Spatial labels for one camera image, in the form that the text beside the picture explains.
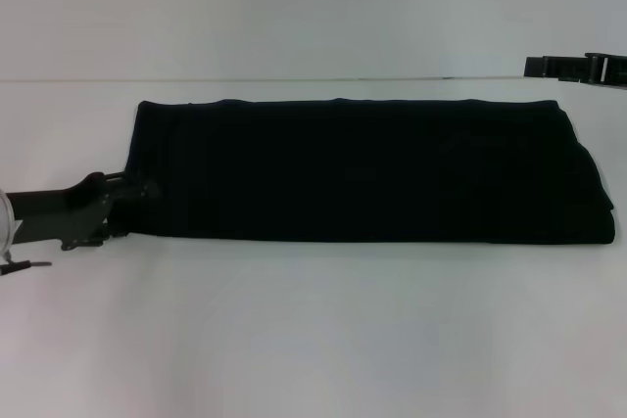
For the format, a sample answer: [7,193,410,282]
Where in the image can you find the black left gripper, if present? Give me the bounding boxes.
[9,170,162,252]

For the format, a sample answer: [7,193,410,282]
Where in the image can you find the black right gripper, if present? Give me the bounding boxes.
[523,51,627,91]

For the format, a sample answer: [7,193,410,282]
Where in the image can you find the black T-shirt with white print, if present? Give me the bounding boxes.
[108,98,616,247]

